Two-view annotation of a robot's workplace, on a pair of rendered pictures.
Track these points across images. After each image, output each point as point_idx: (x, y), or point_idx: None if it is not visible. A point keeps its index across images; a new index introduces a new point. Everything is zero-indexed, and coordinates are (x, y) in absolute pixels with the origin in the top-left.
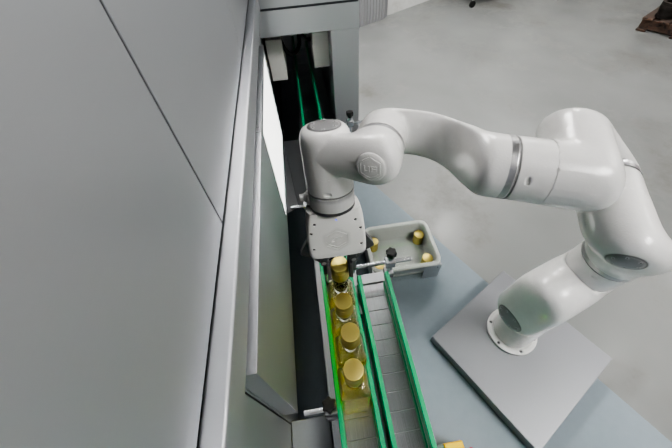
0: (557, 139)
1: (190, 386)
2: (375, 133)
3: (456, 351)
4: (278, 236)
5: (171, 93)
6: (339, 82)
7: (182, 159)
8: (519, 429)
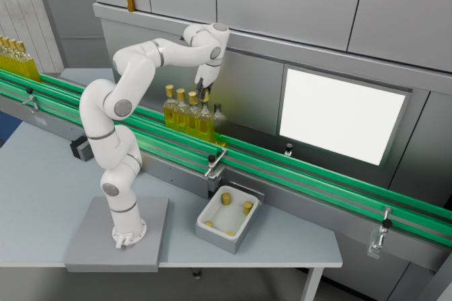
0: (142, 53)
1: (174, 9)
2: (196, 25)
3: (152, 200)
4: (244, 94)
5: None
6: None
7: None
8: (105, 197)
